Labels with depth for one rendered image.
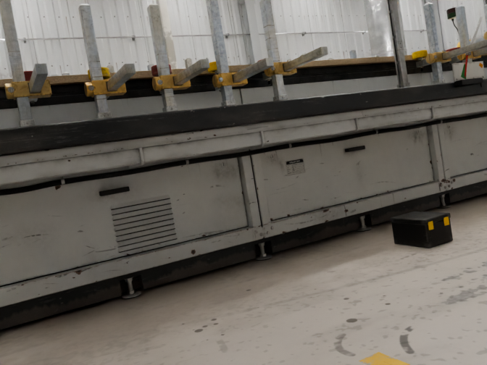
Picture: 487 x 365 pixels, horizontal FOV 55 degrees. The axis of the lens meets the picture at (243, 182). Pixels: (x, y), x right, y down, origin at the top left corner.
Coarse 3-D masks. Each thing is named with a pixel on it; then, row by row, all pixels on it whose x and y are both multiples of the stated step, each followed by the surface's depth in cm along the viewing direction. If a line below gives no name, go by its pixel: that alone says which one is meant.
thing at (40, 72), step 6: (36, 66) 131; (42, 66) 132; (36, 72) 131; (42, 72) 132; (30, 78) 146; (36, 78) 136; (42, 78) 137; (30, 84) 149; (36, 84) 143; (42, 84) 144; (30, 90) 152; (36, 90) 151; (30, 102) 168
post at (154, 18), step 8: (152, 8) 175; (152, 16) 175; (152, 24) 175; (160, 24) 176; (152, 32) 176; (160, 32) 176; (152, 40) 178; (160, 40) 176; (160, 48) 176; (160, 56) 176; (160, 64) 176; (168, 64) 177; (160, 72) 176; (168, 72) 177; (168, 96) 177; (168, 104) 177
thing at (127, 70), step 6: (126, 66) 143; (132, 66) 143; (120, 72) 148; (126, 72) 143; (132, 72) 143; (114, 78) 156; (120, 78) 149; (126, 78) 150; (108, 84) 164; (114, 84) 157; (120, 84) 158; (108, 90) 165; (114, 90) 166; (108, 96) 177
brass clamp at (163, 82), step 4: (160, 76) 175; (164, 76) 175; (168, 76) 176; (172, 76) 177; (152, 80) 177; (156, 80) 174; (160, 80) 174; (164, 80) 175; (168, 80) 176; (172, 80) 177; (188, 80) 180; (152, 84) 178; (156, 84) 174; (160, 84) 175; (164, 84) 175; (168, 84) 176; (172, 84) 177; (184, 84) 179; (188, 84) 180; (156, 88) 175; (160, 88) 176; (164, 88) 175; (168, 88) 177; (172, 88) 178; (176, 88) 180; (180, 88) 181; (184, 88) 183
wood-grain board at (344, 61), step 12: (324, 60) 235; (336, 60) 238; (348, 60) 242; (360, 60) 246; (372, 60) 250; (384, 60) 254; (408, 60) 263; (144, 72) 192; (204, 72) 204; (0, 84) 167; (60, 84) 179
